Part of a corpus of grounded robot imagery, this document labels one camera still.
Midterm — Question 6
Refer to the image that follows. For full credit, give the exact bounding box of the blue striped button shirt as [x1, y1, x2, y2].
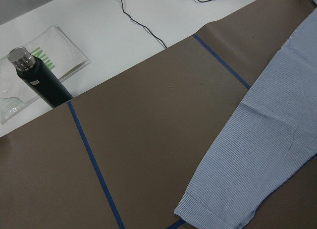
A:
[174, 0, 317, 229]

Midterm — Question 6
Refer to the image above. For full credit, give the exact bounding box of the thin black cable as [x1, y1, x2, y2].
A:
[117, 0, 167, 49]

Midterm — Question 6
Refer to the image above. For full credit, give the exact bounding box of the black steel-capped water bottle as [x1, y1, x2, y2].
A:
[7, 47, 72, 108]

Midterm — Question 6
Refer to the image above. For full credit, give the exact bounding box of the brown paper table cover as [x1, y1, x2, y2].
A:
[0, 0, 315, 229]

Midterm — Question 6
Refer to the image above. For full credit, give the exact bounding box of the clear bag with green print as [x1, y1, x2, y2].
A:
[0, 25, 91, 124]

